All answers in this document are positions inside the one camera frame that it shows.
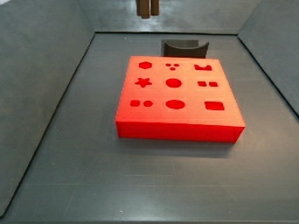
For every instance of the brown three prong peg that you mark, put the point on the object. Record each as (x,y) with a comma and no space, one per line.
(147,8)

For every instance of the red shape sorter block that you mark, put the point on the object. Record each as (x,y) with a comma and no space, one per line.
(178,99)

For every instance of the dark curved saddle block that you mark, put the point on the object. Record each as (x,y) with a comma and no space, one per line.
(185,48)

